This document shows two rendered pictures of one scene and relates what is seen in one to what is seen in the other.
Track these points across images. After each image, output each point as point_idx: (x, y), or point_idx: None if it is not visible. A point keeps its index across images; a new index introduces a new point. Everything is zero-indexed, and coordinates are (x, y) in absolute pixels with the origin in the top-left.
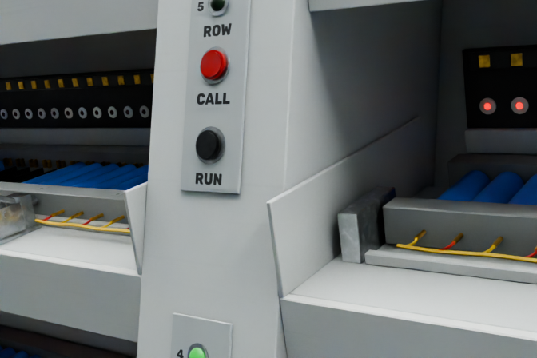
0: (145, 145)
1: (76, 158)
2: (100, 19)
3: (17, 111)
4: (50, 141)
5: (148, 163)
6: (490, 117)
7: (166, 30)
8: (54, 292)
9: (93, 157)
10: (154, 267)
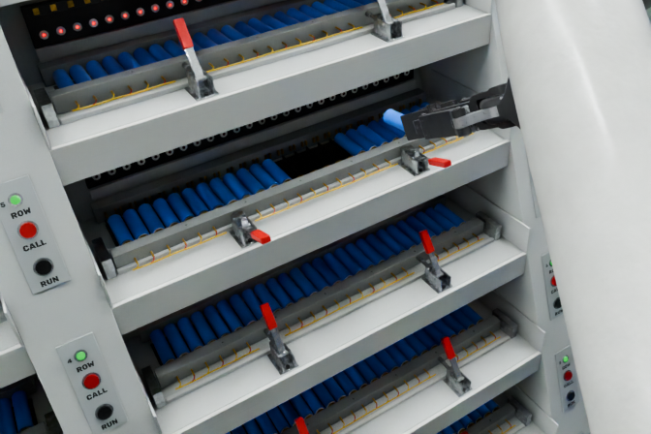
0: (345, 111)
1: (315, 135)
2: (457, 47)
3: (238, 127)
4: (272, 136)
5: (365, 118)
6: None
7: (501, 46)
8: (468, 170)
9: (327, 130)
10: (514, 135)
